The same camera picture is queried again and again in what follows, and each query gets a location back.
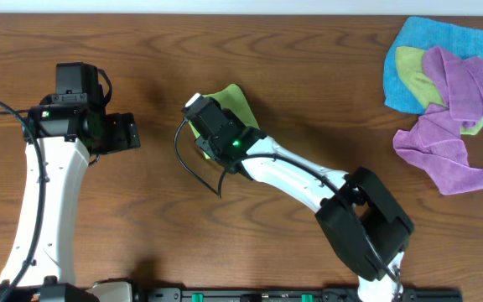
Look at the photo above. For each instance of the blue cloth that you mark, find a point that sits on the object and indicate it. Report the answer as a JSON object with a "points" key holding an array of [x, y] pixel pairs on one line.
{"points": [[424, 33]]}

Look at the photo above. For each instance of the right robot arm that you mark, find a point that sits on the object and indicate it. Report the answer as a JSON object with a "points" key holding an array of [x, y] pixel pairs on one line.
{"points": [[366, 227]]}

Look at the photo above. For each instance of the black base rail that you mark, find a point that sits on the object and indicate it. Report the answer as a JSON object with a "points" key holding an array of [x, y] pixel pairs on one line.
{"points": [[322, 295]]}

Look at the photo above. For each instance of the purple cloth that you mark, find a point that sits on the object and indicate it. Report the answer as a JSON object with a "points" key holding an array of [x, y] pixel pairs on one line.
{"points": [[434, 144]]}

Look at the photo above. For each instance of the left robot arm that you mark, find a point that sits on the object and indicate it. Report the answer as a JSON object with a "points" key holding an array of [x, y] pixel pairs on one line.
{"points": [[65, 134]]}

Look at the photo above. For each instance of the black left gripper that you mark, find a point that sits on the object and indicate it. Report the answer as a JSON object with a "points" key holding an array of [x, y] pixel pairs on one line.
{"points": [[127, 129]]}

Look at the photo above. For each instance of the olive green cloth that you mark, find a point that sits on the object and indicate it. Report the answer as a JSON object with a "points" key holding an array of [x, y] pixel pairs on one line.
{"points": [[437, 76]]}

